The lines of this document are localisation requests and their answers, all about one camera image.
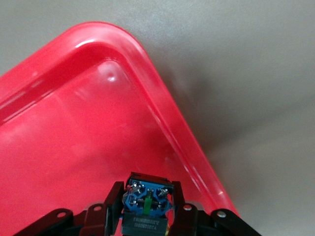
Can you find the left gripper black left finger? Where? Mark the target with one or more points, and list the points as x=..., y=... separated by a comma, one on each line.
x=98, y=221

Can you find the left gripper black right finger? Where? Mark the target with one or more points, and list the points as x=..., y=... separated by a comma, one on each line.
x=187, y=221

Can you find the red push button switch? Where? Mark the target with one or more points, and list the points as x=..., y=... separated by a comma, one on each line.
x=147, y=211

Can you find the red plastic tray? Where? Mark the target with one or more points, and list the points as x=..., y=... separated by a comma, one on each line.
x=73, y=135

